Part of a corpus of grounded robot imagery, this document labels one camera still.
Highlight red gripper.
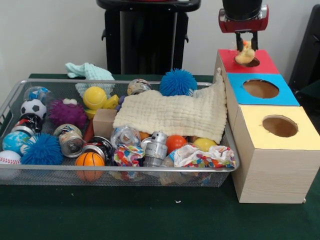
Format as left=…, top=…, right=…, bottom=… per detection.
left=218, top=4, right=270, bottom=53

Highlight yellow duck plush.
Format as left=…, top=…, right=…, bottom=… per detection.
left=234, top=39, right=256, bottom=65

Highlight blue spiky ball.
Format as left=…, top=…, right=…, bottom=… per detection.
left=21, top=133, right=65, bottom=166
left=159, top=68, right=198, bottom=97

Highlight cream muslin cloth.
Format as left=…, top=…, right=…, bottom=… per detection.
left=112, top=67, right=228, bottom=145

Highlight mint green muslin cloth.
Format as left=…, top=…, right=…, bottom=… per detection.
left=65, top=62, right=116, bottom=95

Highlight wooden box with three holes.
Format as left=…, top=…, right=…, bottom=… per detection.
left=214, top=48, right=320, bottom=204

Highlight silver mesh bin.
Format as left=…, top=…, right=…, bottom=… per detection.
left=0, top=78, right=241, bottom=187

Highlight black chair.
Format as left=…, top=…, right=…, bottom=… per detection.
left=287, top=4, right=320, bottom=88

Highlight orange ball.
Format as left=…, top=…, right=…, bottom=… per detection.
left=166, top=134, right=188, bottom=155

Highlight silver plastic toy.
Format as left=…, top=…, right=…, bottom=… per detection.
left=141, top=131, right=168, bottom=168

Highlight yellow tennis ball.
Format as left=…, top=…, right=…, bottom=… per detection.
left=82, top=86, right=108, bottom=110

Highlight purple knobbly toy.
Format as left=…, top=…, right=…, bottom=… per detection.
left=48, top=97, right=88, bottom=129

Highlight small orange basketball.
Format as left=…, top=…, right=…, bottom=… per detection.
left=74, top=151, right=106, bottom=181

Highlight dark green table cloth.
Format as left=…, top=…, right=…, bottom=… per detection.
left=0, top=73, right=320, bottom=240

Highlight small soccer ball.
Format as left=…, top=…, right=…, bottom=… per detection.
left=20, top=99, right=48, bottom=120

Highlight globe print ball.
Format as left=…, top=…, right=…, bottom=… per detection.
left=1, top=131, right=30, bottom=155

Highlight small white baseball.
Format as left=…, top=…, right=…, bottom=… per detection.
left=0, top=150, right=22, bottom=165

